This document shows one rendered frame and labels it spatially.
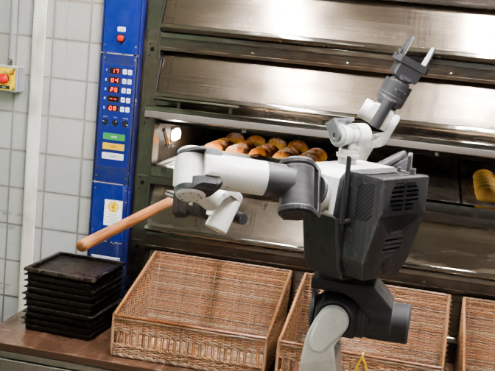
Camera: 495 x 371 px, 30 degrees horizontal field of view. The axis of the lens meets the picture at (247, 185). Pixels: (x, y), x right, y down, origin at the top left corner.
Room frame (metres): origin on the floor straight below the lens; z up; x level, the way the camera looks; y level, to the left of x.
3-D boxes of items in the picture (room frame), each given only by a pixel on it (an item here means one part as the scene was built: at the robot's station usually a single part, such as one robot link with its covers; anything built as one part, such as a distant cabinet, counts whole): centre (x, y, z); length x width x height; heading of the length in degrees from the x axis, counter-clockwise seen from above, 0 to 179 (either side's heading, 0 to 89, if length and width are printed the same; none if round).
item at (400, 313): (2.52, -0.35, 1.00); 0.28 x 0.13 x 0.18; 78
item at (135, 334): (3.24, 0.11, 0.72); 0.56 x 0.49 x 0.28; 79
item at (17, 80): (3.64, 0.98, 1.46); 0.10 x 0.07 x 0.10; 79
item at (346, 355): (3.12, -0.47, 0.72); 0.56 x 0.49 x 0.28; 78
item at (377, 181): (2.51, -0.31, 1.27); 0.34 x 0.30 x 0.36; 135
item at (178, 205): (2.64, 0.15, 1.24); 0.12 x 0.10 x 0.13; 44
